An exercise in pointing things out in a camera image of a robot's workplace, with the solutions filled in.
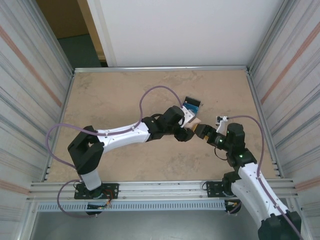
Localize beige card holder wallet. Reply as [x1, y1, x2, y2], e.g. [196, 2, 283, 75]
[184, 117, 203, 131]

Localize blue card with white print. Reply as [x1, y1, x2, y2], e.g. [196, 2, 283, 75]
[183, 101, 200, 113]

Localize brown door panel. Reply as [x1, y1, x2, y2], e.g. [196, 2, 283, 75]
[36, 0, 101, 40]

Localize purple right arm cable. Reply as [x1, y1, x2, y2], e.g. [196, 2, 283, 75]
[227, 114, 305, 240]

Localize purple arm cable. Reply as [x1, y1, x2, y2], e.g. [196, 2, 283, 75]
[227, 114, 305, 240]
[44, 85, 185, 219]

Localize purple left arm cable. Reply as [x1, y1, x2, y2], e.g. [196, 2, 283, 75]
[44, 85, 185, 219]

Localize aluminium table edge rail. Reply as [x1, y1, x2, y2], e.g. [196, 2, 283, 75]
[73, 65, 251, 75]
[44, 71, 76, 182]
[246, 69, 285, 179]

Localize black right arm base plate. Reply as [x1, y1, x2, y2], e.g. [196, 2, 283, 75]
[206, 181, 226, 198]

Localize wide aluminium mounting rail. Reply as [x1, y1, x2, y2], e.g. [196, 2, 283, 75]
[29, 178, 300, 201]

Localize grey slotted cable duct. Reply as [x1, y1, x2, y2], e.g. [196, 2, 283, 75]
[36, 201, 227, 212]

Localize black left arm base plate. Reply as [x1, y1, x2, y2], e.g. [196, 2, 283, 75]
[74, 182, 120, 201]

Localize aluminium frame post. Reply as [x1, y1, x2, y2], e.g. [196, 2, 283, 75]
[26, 0, 75, 76]
[249, 0, 295, 72]

